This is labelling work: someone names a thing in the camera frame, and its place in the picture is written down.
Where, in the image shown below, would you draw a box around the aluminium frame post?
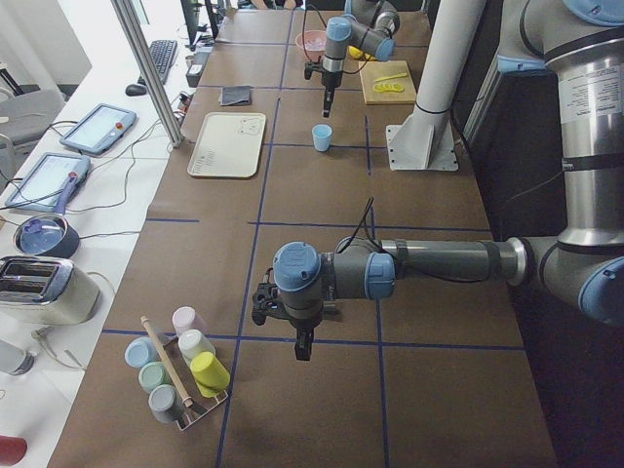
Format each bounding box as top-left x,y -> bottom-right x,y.
111,0 -> 184,148

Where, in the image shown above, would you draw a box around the white wire cup rack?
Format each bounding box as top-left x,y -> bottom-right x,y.
162,337 -> 229,431

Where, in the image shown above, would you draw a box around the teach pendant near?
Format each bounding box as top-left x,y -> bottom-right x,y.
5,153 -> 91,213

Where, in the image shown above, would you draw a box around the grey folded cloth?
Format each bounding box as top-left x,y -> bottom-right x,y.
218,86 -> 253,106

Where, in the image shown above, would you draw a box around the teach pendant far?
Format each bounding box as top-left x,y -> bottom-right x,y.
59,103 -> 137,155

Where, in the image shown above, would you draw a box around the blue saucepan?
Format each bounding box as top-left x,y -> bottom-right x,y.
14,172 -> 80,258

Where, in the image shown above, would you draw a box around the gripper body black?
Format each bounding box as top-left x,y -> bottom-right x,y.
251,281 -> 340,331
303,61 -> 341,89

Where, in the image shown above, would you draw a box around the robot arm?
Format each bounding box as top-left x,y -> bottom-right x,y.
304,1 -> 400,118
252,1 -> 623,361

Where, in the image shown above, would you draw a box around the grey cup in rack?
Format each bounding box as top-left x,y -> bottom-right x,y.
148,384 -> 184,423

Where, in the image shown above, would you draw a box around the black keyboard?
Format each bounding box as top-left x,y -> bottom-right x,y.
149,39 -> 177,84

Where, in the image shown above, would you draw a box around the wooden cutting board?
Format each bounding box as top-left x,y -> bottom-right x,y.
360,60 -> 416,105

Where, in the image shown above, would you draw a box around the yellow cup in rack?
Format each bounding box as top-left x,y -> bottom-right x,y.
190,351 -> 230,398

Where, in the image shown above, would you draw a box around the pink cup in rack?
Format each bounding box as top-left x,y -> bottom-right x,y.
172,306 -> 208,336

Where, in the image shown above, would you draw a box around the yellow plastic knife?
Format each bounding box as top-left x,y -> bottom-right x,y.
373,72 -> 408,83

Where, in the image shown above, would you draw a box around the cream bear tray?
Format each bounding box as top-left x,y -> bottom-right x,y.
187,112 -> 266,178

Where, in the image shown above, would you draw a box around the green cup in rack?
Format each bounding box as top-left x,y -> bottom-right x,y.
138,361 -> 172,394

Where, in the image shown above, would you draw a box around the teach pendant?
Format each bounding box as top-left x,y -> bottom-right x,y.
5,153 -> 91,213
59,103 -> 137,155

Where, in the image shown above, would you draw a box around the blue cup in rack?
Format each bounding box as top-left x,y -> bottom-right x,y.
124,336 -> 159,369

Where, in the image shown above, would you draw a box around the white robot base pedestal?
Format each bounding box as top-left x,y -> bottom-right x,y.
386,0 -> 486,172

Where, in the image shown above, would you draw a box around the light blue cup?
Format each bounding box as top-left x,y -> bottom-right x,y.
312,124 -> 332,152

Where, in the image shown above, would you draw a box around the pink bowl of ice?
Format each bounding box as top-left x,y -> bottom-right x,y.
295,30 -> 327,57

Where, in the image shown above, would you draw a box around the white cup in rack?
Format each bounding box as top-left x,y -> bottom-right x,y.
177,329 -> 216,366

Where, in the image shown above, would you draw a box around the black computer mouse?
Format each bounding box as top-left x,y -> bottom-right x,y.
125,83 -> 147,97

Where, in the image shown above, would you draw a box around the red cup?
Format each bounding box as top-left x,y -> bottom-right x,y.
0,435 -> 27,467

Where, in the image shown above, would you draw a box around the lemon slices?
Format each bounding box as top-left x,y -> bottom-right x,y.
372,82 -> 405,93

